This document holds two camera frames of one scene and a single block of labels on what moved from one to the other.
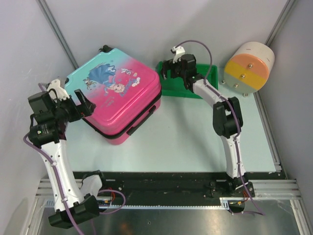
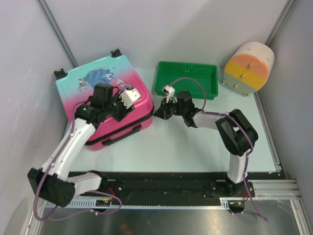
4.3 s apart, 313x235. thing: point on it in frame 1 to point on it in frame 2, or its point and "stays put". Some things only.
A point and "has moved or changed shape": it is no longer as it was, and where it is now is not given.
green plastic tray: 176,87 stays put
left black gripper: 78,110 to 124,111
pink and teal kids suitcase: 126,95 has moved or changed shape
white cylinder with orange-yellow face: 249,66 stays put
